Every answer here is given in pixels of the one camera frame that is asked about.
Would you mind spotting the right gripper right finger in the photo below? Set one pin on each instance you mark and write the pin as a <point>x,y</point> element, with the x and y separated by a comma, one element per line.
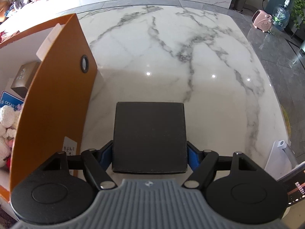
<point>202,164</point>

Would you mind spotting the leafy climbing plant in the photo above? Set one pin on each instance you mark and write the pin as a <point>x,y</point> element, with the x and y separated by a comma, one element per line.
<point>298,13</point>

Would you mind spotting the smartphone on stand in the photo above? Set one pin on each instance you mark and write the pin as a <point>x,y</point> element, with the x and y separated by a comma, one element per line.
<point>294,183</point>

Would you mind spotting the white crochet bunny doll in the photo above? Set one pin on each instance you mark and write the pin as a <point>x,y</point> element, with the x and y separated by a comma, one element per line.
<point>9,123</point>

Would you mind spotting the gold brown gift box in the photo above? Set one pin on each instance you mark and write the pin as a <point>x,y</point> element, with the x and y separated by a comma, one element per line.
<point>24,77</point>

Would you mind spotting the blue water jug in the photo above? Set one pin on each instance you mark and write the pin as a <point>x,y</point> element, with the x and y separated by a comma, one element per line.
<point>281,16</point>

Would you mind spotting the pink space heater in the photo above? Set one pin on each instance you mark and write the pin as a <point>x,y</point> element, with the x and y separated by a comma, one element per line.
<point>262,20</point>

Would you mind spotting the black square box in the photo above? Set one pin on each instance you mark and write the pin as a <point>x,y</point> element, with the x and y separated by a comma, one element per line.
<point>150,138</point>

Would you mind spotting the pink lotion tube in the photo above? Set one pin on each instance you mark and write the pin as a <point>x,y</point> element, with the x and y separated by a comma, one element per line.
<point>49,40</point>

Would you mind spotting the orange cardboard storage box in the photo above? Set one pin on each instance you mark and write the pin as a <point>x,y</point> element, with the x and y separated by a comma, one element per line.
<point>56,103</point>

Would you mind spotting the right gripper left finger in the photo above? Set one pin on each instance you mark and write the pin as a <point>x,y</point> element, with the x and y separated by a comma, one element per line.
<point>95,165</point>

